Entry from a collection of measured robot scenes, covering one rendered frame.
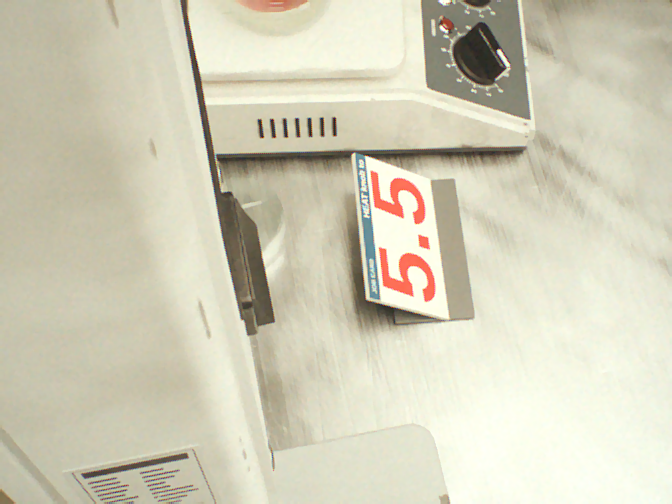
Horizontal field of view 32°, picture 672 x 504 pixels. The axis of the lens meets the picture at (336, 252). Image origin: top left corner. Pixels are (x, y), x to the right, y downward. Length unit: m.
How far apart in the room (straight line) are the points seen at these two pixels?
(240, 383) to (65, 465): 0.02
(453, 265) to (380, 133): 0.09
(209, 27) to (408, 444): 0.25
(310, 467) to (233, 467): 0.45
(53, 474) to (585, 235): 0.56
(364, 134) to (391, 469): 0.19
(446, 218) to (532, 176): 0.06
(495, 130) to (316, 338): 0.16
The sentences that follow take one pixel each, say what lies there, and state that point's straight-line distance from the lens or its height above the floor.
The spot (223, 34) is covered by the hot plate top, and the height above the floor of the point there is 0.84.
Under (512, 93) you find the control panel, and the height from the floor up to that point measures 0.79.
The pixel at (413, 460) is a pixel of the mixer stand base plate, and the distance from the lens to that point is 0.62.
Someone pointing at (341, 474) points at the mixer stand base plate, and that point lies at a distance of 0.62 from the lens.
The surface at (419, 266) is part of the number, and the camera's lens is 0.66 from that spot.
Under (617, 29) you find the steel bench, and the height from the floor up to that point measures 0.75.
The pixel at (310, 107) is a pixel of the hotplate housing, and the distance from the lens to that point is 0.66.
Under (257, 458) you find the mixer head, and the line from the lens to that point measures 0.18.
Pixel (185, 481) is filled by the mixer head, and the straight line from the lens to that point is 0.17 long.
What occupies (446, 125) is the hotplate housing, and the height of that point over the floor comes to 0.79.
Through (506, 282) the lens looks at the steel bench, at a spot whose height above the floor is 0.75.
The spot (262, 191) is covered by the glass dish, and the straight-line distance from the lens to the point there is 0.68.
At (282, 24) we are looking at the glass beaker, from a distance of 0.64.
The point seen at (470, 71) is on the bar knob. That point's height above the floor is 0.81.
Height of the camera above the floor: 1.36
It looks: 63 degrees down
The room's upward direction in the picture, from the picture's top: 2 degrees counter-clockwise
